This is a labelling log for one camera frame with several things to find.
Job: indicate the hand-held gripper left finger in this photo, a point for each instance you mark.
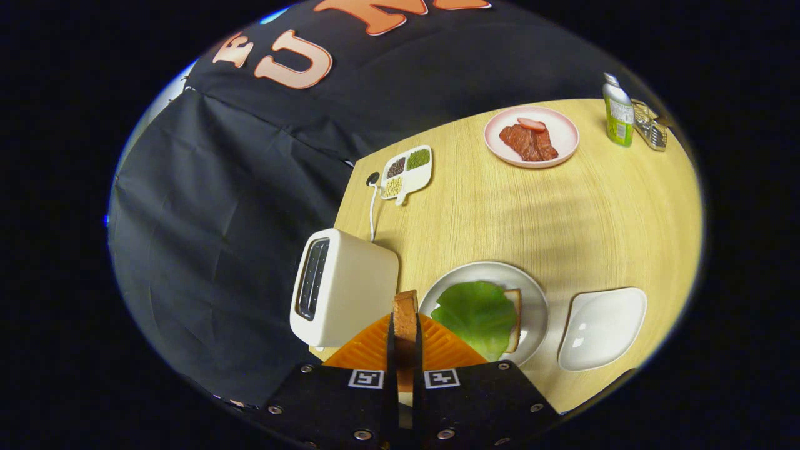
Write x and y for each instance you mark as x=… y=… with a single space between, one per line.
x=337 y=406

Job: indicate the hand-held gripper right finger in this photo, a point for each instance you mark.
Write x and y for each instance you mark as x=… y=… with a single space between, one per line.
x=481 y=406

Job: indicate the green lettuce leaf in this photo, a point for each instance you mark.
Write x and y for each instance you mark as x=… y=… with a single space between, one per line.
x=475 y=319

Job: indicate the toasted bread slice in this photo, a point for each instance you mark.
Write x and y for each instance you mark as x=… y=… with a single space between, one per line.
x=405 y=319

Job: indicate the white bread slice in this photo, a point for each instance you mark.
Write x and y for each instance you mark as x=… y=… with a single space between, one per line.
x=514 y=325

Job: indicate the round white plate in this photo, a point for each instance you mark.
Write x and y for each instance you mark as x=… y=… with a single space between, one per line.
x=532 y=315

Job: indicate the white toaster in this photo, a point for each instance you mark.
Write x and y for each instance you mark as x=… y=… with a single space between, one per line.
x=356 y=281

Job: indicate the squarish white plate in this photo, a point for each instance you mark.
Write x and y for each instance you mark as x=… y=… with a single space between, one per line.
x=603 y=328

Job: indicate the pile of yellow beans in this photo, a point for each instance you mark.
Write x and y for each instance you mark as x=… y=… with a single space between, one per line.
x=392 y=187

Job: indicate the white divided dish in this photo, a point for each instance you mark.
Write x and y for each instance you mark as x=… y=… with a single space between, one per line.
x=417 y=181

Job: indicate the pile of dark beans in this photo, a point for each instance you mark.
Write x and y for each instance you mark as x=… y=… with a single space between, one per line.
x=396 y=167

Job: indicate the pile of green beans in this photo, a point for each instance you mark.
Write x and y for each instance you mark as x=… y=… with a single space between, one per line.
x=418 y=159

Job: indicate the brown cooked meat piece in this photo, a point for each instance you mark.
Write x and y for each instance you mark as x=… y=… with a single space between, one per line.
x=528 y=144

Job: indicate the pink plate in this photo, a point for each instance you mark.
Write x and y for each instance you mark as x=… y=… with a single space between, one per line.
x=562 y=140

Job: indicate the red sausage slice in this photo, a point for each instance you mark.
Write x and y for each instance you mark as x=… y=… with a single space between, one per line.
x=531 y=124

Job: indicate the silver and green bottle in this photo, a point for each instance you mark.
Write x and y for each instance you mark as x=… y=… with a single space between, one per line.
x=619 y=115

